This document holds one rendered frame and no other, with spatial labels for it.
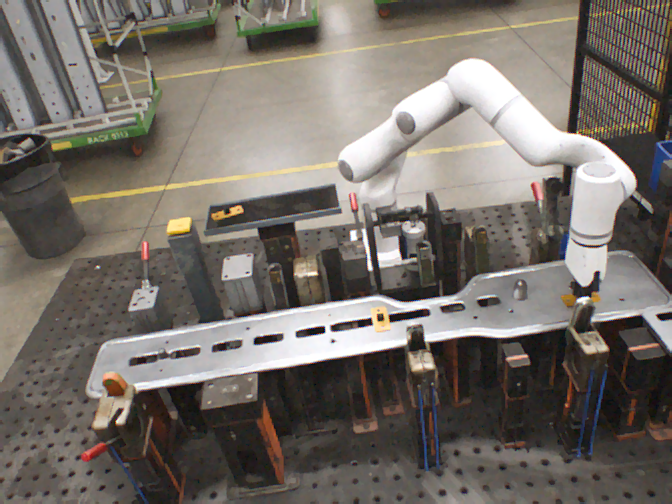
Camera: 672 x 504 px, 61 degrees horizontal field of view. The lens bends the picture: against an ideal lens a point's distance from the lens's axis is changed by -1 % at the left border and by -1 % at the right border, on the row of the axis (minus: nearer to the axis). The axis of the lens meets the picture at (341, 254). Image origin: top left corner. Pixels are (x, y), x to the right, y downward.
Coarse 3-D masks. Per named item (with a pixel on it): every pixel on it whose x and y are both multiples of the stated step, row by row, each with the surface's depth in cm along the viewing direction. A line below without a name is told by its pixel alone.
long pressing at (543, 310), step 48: (480, 288) 141; (528, 288) 138; (624, 288) 134; (144, 336) 143; (192, 336) 141; (240, 336) 139; (288, 336) 136; (336, 336) 134; (384, 336) 132; (432, 336) 130; (480, 336) 129; (96, 384) 132; (144, 384) 130
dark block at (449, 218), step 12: (444, 216) 147; (456, 216) 147; (444, 228) 145; (456, 228) 146; (444, 240) 147; (456, 240) 148; (444, 252) 151; (456, 252) 151; (444, 264) 154; (456, 264) 153; (456, 276) 155; (444, 288) 161; (456, 288) 158
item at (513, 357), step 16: (512, 352) 124; (512, 368) 121; (528, 368) 122; (512, 384) 124; (512, 400) 129; (512, 416) 132; (496, 432) 141; (512, 432) 135; (512, 448) 137; (528, 448) 137
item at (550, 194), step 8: (544, 176) 138; (552, 176) 138; (544, 184) 138; (552, 184) 135; (560, 184) 134; (544, 192) 139; (552, 192) 139; (560, 192) 138; (544, 200) 140; (552, 200) 140; (544, 208) 141; (552, 208) 141; (544, 216) 142; (552, 216) 142; (544, 224) 143; (552, 224) 143
